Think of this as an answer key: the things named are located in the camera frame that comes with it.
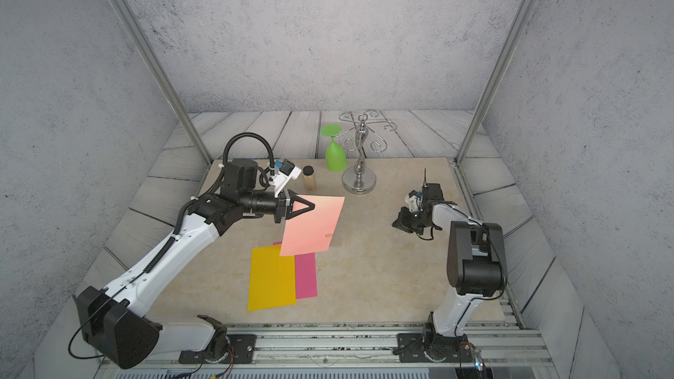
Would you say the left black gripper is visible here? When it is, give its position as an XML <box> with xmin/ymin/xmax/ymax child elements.
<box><xmin>238</xmin><ymin>186</ymin><xmax>314</xmax><ymax>225</ymax></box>

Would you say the salmon pink paper sheet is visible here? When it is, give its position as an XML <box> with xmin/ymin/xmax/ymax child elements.
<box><xmin>280</xmin><ymin>195</ymin><xmax>345</xmax><ymax>256</ymax></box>

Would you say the magenta paper sheet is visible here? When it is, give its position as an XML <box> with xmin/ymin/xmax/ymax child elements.
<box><xmin>272</xmin><ymin>243</ymin><xmax>318</xmax><ymax>305</ymax></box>

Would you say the yellow paper sheet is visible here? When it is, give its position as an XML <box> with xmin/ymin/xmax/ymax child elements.
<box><xmin>247</xmin><ymin>246</ymin><xmax>297</xmax><ymax>312</ymax></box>

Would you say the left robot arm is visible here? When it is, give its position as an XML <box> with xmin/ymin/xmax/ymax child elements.
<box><xmin>74</xmin><ymin>159</ymin><xmax>315</xmax><ymax>370</ymax></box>

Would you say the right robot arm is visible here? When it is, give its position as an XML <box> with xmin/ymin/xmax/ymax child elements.
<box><xmin>392</xmin><ymin>184</ymin><xmax>507</xmax><ymax>351</ymax></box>

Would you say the wooden block with black cap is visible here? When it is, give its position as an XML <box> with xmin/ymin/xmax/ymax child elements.
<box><xmin>302</xmin><ymin>165</ymin><xmax>316</xmax><ymax>191</ymax></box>

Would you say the green plastic wine glass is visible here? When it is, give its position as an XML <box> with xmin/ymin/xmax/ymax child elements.
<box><xmin>321</xmin><ymin>124</ymin><xmax>348</xmax><ymax>172</ymax></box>

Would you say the silver metal hanger stand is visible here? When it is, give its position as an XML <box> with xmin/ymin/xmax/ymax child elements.
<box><xmin>337</xmin><ymin>109</ymin><xmax>397</xmax><ymax>195</ymax></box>

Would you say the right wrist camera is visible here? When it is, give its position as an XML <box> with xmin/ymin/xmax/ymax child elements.
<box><xmin>405</xmin><ymin>191</ymin><xmax>423</xmax><ymax>213</ymax></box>

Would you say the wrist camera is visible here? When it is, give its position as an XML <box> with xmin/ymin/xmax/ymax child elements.
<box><xmin>405</xmin><ymin>191</ymin><xmax>423</xmax><ymax>213</ymax></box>
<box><xmin>270</xmin><ymin>159</ymin><xmax>302</xmax><ymax>198</ymax></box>

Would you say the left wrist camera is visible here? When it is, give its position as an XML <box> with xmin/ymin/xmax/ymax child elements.
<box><xmin>270</xmin><ymin>159</ymin><xmax>302</xmax><ymax>198</ymax></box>

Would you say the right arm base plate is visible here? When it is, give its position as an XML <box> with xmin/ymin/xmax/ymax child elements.
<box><xmin>392</xmin><ymin>333</ymin><xmax>473</xmax><ymax>363</ymax></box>

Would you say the aluminium front rail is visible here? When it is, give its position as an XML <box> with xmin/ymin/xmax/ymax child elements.
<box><xmin>94</xmin><ymin>325</ymin><xmax>562</xmax><ymax>379</ymax></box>

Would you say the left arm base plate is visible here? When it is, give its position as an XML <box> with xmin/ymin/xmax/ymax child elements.
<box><xmin>178</xmin><ymin>333</ymin><xmax>257</xmax><ymax>365</ymax></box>

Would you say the right aluminium frame post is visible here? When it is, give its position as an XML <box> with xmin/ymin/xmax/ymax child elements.
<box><xmin>455</xmin><ymin>0</ymin><xmax>537</xmax><ymax>167</ymax></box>

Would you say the aluminium frame post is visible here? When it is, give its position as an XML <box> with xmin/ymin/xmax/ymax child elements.
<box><xmin>455</xmin><ymin>0</ymin><xmax>537</xmax><ymax>167</ymax></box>
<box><xmin>108</xmin><ymin>0</ymin><xmax>213</xmax><ymax>165</ymax></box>

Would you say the left aluminium frame post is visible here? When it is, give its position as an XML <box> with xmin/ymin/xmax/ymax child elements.
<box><xmin>108</xmin><ymin>0</ymin><xmax>213</xmax><ymax>165</ymax></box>

